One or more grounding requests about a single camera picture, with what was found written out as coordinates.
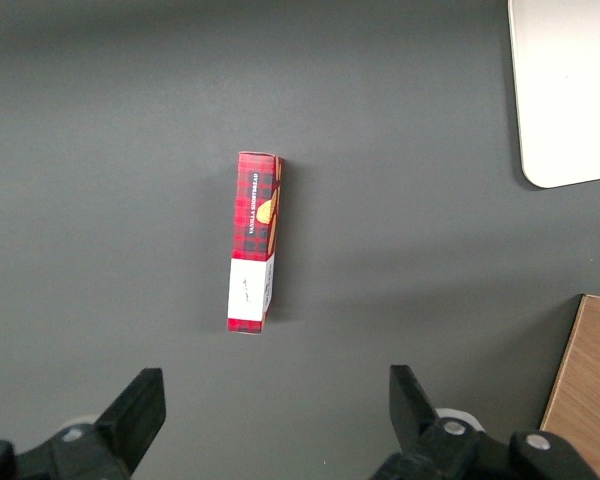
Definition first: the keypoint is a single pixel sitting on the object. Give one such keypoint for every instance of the cream rectangular plastic tray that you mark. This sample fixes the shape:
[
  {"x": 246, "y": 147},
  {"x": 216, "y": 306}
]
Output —
[{"x": 570, "y": 90}]

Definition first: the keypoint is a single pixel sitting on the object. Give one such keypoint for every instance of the red tartan shortbread cookie box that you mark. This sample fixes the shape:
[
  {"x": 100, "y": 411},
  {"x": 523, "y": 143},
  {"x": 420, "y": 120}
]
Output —
[{"x": 252, "y": 240}]

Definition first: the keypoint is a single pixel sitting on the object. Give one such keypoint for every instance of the wooden two-drawer cabinet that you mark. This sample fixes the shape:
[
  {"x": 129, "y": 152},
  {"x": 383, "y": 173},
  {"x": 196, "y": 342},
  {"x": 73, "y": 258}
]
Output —
[{"x": 590, "y": 390}]

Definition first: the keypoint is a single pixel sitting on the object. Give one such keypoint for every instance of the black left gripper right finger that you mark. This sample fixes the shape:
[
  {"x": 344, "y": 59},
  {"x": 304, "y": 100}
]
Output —
[{"x": 412, "y": 415}]

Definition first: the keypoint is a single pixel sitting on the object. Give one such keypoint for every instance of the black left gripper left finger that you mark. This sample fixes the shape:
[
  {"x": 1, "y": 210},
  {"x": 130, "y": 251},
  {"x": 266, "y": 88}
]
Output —
[{"x": 130, "y": 415}]

